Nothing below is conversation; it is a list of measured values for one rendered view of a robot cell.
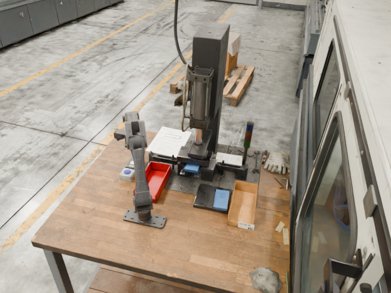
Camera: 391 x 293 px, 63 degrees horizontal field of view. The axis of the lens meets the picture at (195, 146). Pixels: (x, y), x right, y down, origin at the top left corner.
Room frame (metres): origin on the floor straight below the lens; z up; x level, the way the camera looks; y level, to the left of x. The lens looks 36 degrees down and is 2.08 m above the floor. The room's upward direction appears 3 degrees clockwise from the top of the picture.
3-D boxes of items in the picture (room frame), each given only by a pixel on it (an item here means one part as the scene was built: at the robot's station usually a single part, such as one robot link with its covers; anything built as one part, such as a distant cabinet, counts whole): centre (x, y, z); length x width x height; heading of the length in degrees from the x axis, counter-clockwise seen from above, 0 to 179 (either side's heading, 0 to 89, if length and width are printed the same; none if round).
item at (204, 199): (1.18, -0.10, 0.91); 0.17 x 0.16 x 0.02; 78
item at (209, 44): (1.51, -0.04, 1.44); 0.17 x 0.13 x 0.42; 168
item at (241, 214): (1.13, -0.26, 0.93); 0.25 x 0.13 x 0.08; 168
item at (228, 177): (1.46, -0.06, 0.88); 0.65 x 0.50 x 0.03; 78
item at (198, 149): (1.45, -0.01, 1.12); 0.26 x 0.18 x 0.30; 168
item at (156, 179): (1.26, 0.21, 0.93); 0.25 x 0.12 x 0.06; 168
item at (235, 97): (4.62, -0.24, 0.07); 1.20 x 1.00 x 0.14; 162
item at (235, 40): (4.92, -0.30, 0.40); 0.67 x 0.60 x 0.50; 160
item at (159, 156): (1.42, 0.16, 0.95); 0.15 x 0.03 x 0.10; 78
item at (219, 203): (1.15, -0.14, 0.93); 0.15 x 0.07 x 0.03; 172
